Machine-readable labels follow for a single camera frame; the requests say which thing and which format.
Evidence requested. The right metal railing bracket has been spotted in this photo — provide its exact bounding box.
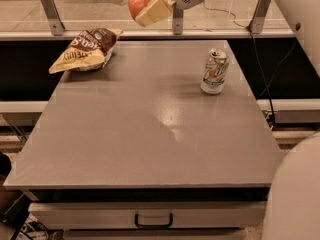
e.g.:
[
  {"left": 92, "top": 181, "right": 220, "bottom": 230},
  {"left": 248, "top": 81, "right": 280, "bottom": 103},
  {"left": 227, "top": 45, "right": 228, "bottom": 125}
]
[{"left": 248, "top": 0, "right": 271, "bottom": 34}]

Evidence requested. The white drawer front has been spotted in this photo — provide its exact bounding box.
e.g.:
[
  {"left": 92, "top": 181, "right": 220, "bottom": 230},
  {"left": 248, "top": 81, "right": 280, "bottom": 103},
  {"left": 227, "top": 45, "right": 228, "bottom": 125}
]
[{"left": 29, "top": 201, "right": 266, "bottom": 230}]

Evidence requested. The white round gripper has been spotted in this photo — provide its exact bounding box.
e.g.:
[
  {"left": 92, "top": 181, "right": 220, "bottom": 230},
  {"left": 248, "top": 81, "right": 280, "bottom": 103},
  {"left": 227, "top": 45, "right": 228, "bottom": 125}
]
[{"left": 135, "top": 0, "right": 203, "bottom": 27}]

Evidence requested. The brown chip bag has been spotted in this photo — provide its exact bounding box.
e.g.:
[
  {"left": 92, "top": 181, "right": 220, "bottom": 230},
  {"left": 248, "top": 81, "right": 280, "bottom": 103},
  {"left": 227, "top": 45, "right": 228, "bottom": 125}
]
[{"left": 49, "top": 28, "right": 123, "bottom": 74}]

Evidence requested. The middle metal railing bracket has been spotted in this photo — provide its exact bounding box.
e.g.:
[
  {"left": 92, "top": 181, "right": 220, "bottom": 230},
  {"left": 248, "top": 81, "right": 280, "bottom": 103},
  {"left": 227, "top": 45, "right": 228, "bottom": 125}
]
[{"left": 172, "top": 8, "right": 184, "bottom": 35}]

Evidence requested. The black cable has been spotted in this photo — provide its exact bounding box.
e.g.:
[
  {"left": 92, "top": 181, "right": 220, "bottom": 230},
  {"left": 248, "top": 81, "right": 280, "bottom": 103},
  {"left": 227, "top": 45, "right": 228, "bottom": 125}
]
[{"left": 201, "top": 0, "right": 298, "bottom": 127}]

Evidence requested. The left metal railing bracket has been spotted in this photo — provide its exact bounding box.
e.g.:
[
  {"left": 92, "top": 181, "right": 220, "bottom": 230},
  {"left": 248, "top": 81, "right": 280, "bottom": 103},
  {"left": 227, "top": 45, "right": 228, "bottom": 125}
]
[{"left": 40, "top": 0, "right": 65, "bottom": 36}]

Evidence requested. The black drawer handle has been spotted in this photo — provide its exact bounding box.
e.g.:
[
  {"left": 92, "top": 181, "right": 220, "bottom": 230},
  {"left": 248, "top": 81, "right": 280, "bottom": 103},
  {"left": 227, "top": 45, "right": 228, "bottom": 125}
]
[{"left": 134, "top": 213, "right": 174, "bottom": 230}]

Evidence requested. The metal railing bracket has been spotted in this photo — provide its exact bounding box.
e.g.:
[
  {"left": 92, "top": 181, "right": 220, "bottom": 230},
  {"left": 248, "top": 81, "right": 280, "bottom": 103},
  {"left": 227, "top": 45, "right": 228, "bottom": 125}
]
[
  {"left": 40, "top": 0, "right": 65, "bottom": 36},
  {"left": 248, "top": 0, "right": 271, "bottom": 34},
  {"left": 172, "top": 8, "right": 184, "bottom": 35}
]

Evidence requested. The white green soda can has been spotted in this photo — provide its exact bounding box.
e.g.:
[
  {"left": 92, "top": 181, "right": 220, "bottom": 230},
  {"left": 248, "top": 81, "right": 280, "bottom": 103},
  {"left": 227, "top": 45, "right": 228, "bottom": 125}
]
[{"left": 200, "top": 48, "right": 230, "bottom": 95}]

